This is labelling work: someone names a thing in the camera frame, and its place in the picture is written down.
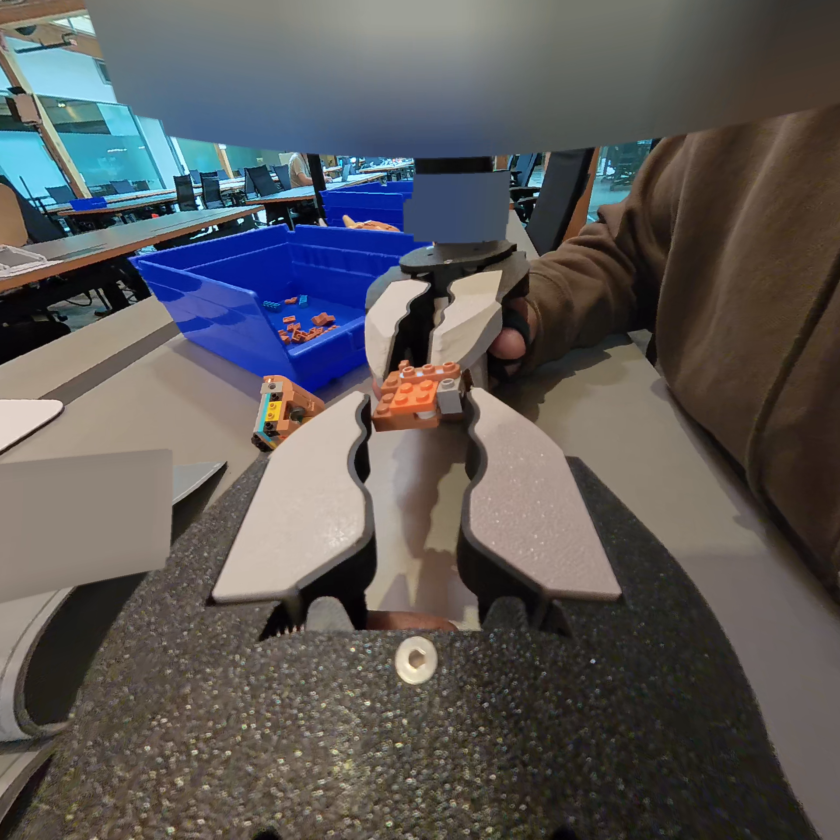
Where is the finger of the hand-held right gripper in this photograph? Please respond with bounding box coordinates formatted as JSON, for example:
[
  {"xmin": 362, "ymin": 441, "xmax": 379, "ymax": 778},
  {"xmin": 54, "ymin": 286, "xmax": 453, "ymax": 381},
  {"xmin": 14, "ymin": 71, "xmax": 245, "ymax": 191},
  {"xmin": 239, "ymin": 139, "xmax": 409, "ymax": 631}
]
[
  {"xmin": 364, "ymin": 281, "xmax": 432, "ymax": 395},
  {"xmin": 430, "ymin": 272, "xmax": 508, "ymax": 376}
]

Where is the blue storage bin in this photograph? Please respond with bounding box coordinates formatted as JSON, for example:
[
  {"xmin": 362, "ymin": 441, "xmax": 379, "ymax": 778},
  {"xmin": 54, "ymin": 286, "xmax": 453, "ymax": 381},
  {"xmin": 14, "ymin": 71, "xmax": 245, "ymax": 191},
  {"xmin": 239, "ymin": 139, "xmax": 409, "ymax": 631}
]
[
  {"xmin": 129, "ymin": 223, "xmax": 422, "ymax": 395},
  {"xmin": 319, "ymin": 180, "xmax": 416, "ymax": 232}
]

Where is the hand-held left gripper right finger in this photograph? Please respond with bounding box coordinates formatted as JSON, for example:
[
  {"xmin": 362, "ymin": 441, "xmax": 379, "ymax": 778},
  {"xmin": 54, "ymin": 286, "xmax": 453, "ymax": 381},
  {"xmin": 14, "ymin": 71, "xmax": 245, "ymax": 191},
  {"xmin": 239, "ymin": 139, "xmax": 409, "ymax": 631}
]
[{"xmin": 457, "ymin": 387, "xmax": 624, "ymax": 603}]

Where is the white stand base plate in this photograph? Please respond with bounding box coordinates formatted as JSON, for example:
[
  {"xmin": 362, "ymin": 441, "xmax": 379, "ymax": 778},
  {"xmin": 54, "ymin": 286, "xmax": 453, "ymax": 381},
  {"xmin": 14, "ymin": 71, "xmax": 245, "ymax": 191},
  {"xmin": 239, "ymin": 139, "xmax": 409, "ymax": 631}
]
[{"xmin": 0, "ymin": 398, "xmax": 66, "ymax": 455}]

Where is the black mesh chair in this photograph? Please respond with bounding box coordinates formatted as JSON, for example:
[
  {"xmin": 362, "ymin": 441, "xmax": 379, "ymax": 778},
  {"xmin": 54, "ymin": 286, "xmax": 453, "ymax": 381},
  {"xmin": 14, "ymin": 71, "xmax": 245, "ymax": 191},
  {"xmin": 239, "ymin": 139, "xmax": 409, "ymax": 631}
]
[{"xmin": 525, "ymin": 149, "xmax": 596, "ymax": 258}]

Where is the person's right hand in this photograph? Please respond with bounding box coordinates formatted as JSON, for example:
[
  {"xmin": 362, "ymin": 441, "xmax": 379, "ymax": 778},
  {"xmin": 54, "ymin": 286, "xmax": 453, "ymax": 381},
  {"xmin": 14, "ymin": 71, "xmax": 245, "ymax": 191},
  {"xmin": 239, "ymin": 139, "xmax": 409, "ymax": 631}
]
[{"xmin": 487, "ymin": 295, "xmax": 542, "ymax": 379}]

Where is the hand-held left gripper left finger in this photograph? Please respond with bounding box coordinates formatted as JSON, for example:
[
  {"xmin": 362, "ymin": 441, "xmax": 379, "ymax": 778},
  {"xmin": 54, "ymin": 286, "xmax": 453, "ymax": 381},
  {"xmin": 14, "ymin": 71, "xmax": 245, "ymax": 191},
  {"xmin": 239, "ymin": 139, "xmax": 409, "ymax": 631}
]
[{"xmin": 210, "ymin": 392, "xmax": 379, "ymax": 605}]

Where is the brick vehicle model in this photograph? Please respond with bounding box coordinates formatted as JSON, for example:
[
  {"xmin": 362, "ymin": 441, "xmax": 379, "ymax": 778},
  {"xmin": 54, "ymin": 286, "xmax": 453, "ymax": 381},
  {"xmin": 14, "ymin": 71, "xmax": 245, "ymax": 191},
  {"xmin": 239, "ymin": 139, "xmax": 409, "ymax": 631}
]
[{"xmin": 251, "ymin": 374, "xmax": 326, "ymax": 454}]

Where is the clear acrylic box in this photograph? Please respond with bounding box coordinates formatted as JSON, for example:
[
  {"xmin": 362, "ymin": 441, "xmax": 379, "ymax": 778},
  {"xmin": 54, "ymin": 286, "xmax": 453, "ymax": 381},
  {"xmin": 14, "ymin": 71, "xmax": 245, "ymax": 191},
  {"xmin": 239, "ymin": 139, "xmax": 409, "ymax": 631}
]
[{"xmin": 0, "ymin": 244, "xmax": 48, "ymax": 274}]

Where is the wood-edged long table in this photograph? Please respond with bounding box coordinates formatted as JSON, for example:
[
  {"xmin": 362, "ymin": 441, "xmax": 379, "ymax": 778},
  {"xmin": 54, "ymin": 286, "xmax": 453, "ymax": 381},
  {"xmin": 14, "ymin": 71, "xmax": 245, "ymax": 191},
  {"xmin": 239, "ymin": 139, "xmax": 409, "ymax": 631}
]
[{"xmin": 0, "ymin": 205, "xmax": 265, "ymax": 294}]

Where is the grey instruction booklet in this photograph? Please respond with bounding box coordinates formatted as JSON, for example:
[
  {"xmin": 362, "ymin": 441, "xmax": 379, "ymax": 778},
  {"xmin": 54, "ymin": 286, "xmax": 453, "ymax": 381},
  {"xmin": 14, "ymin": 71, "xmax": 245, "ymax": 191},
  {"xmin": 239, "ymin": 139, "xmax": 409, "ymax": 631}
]
[{"xmin": 0, "ymin": 459, "xmax": 228, "ymax": 744}]

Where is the wooden chair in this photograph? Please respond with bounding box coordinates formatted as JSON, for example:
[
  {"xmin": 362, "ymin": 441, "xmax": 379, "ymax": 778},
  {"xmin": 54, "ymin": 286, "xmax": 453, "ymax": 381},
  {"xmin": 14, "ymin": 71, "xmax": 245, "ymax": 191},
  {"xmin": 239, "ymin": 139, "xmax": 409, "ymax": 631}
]
[{"xmin": 0, "ymin": 182, "xmax": 31, "ymax": 245}]

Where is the pile of orange bricks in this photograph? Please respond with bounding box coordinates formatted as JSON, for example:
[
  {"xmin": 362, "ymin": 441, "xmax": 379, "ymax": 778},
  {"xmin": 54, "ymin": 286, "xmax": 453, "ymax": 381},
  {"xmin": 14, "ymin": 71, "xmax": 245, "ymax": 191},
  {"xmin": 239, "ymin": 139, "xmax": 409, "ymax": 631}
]
[{"xmin": 262, "ymin": 295, "xmax": 340, "ymax": 347}]

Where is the person's brown jacket torso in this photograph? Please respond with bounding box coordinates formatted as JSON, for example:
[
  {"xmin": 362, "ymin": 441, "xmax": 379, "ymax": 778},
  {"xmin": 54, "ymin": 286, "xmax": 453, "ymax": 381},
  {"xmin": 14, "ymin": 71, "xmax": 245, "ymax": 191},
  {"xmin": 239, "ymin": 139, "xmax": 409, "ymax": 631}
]
[{"xmin": 646, "ymin": 104, "xmax": 840, "ymax": 595}]

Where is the grey desk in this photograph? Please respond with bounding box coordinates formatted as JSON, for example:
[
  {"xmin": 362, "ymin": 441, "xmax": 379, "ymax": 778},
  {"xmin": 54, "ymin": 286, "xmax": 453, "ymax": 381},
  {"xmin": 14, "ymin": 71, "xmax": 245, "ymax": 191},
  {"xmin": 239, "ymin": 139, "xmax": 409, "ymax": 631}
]
[{"xmin": 0, "ymin": 223, "xmax": 840, "ymax": 840}]

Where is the orange brick assembly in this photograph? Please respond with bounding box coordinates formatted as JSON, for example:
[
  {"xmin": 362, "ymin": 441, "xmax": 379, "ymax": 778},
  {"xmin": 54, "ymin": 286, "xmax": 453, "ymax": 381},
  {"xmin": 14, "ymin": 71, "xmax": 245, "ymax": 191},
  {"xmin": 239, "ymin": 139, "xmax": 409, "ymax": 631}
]
[{"xmin": 371, "ymin": 359, "xmax": 475, "ymax": 434}]

